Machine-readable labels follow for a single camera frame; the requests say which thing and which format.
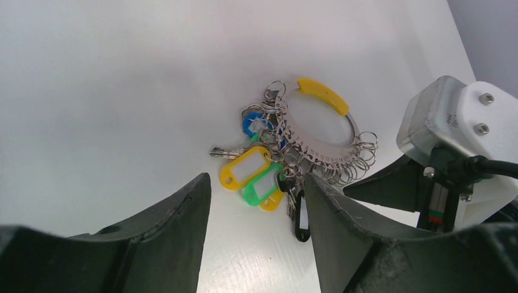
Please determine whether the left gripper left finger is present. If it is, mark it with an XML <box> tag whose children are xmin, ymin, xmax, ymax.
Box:
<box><xmin>73</xmin><ymin>173</ymin><xmax>211</xmax><ymax>292</ymax></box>

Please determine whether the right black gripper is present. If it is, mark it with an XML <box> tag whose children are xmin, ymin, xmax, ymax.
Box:
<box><xmin>343</xmin><ymin>155</ymin><xmax>473</xmax><ymax>233</ymax></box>

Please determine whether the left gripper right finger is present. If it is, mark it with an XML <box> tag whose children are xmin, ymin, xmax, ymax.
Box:
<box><xmin>304</xmin><ymin>175</ymin><xmax>437</xmax><ymax>292</ymax></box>

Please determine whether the yellow tagged key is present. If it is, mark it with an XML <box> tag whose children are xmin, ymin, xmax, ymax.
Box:
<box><xmin>209</xmin><ymin>145</ymin><xmax>272</xmax><ymax>191</ymax></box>
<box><xmin>260</xmin><ymin>189</ymin><xmax>284</xmax><ymax>212</ymax></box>

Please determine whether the black tagged key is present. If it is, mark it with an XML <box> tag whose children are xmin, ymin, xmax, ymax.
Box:
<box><xmin>277</xmin><ymin>167</ymin><xmax>297</xmax><ymax>221</ymax></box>
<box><xmin>294</xmin><ymin>190</ymin><xmax>311</xmax><ymax>242</ymax></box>

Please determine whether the large metal keyring yellow handle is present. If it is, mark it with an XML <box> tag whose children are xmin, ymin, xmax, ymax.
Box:
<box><xmin>263</xmin><ymin>78</ymin><xmax>379</xmax><ymax>187</ymax></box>

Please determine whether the green tagged key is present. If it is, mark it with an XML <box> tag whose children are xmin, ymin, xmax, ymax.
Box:
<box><xmin>242</xmin><ymin>164</ymin><xmax>282</xmax><ymax>206</ymax></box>

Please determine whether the right black camera cable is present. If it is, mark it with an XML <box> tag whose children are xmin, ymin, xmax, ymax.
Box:
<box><xmin>445</xmin><ymin>155</ymin><xmax>518</xmax><ymax>181</ymax></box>

